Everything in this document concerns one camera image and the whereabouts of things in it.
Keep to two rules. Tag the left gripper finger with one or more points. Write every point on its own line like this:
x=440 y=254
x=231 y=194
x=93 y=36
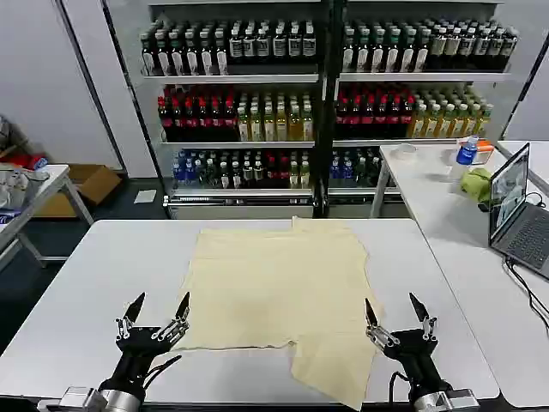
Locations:
x=180 y=311
x=133 y=311

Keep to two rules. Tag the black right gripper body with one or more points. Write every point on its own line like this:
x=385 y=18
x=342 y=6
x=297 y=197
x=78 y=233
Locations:
x=412 y=347

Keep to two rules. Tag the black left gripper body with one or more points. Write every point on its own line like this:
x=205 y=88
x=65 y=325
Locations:
x=137 y=343

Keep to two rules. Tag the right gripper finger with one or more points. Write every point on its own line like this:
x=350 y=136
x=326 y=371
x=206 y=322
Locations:
x=422 y=311
x=372 y=319

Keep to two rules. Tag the cream yellow shirt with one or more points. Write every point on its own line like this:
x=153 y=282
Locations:
x=279 y=279

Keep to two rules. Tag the white table with laptop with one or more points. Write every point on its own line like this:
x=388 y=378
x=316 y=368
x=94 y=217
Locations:
x=450 y=240

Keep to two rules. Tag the white paper sheet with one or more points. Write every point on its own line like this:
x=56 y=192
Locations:
x=145 y=196

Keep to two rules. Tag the grey open laptop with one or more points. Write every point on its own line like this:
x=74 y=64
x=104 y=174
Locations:
x=519 y=232

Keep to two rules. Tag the brown cardboard box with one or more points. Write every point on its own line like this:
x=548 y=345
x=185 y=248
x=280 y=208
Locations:
x=92 y=182

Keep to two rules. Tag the green crumpled cloth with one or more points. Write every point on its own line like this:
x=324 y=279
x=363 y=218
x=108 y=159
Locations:
x=476 y=184

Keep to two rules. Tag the white table with clothes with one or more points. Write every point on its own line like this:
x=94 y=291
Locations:
x=56 y=180

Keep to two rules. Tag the white tape roll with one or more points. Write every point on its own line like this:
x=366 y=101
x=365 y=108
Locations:
x=405 y=151

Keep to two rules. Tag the clear bottle blue label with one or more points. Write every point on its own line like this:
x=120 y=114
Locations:
x=466 y=153

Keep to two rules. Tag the grey pile of clothes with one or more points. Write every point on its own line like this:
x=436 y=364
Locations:
x=17 y=186

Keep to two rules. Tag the red cloth item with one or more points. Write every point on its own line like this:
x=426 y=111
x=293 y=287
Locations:
x=25 y=161

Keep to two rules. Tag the white shelf with bottles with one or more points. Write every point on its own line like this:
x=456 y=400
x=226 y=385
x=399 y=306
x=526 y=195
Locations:
x=240 y=111
x=412 y=107

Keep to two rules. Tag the black upright post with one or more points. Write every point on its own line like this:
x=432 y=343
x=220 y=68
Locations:
x=327 y=129

